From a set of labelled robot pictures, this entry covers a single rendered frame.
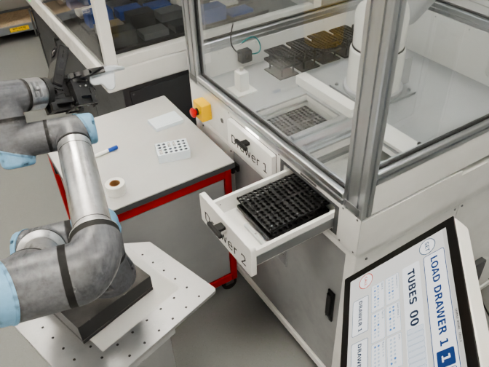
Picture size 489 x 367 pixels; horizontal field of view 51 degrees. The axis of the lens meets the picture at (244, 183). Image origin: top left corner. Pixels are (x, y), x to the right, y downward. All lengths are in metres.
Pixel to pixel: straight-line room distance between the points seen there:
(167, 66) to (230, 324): 1.21
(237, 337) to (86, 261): 1.47
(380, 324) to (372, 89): 0.52
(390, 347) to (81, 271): 0.59
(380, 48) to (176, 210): 1.07
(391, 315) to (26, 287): 0.68
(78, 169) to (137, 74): 1.36
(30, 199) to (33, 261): 2.30
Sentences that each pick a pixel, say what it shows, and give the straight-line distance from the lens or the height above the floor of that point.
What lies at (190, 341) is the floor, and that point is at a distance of 2.35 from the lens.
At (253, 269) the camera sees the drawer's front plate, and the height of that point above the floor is 0.85.
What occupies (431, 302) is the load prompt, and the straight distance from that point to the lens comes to 1.05.
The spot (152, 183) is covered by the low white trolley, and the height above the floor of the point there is 0.76.
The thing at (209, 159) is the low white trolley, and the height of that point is 0.76.
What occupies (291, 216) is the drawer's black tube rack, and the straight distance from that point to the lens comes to 1.52.
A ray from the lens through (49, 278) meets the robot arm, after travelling 0.95.
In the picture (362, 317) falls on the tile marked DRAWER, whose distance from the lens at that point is 1.17.
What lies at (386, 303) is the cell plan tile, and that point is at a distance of 1.14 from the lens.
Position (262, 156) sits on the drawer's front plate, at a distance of 1.76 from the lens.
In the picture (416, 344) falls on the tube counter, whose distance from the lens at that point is 1.03.
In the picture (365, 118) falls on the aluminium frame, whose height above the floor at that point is 1.26.
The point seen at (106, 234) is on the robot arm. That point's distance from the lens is 0.99.
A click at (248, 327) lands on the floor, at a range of 2.37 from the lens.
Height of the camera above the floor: 1.93
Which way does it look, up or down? 39 degrees down
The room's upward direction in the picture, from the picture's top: 2 degrees counter-clockwise
